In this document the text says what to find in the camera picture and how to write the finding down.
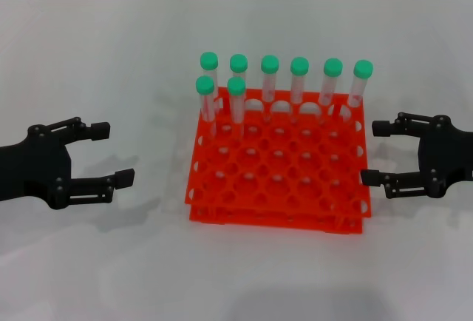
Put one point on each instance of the orange plastic test tube rack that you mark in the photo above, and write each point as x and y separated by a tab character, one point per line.
277	184

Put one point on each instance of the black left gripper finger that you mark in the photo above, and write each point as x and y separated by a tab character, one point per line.
100	131
123	178

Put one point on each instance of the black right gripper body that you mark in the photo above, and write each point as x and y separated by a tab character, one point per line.
447	154

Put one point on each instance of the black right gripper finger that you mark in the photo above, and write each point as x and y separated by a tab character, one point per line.
371	177
382	128

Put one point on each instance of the clear test tube green cap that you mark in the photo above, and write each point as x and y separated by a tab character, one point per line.
209	60
236	86
269	64
333	67
363	69
299	66
238	63
205	85

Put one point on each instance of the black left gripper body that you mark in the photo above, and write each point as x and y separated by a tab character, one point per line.
37	165

